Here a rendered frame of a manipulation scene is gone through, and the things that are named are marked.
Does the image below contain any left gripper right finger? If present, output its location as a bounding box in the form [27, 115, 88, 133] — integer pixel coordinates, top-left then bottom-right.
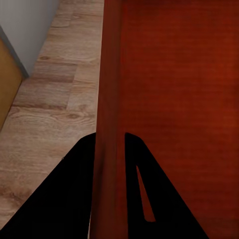
[125, 132, 209, 239]

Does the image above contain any storage box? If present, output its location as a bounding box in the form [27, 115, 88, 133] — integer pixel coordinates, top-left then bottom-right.
[90, 0, 239, 239]

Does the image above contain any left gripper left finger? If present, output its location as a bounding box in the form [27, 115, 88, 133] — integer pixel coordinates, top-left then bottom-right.
[0, 132, 96, 239]

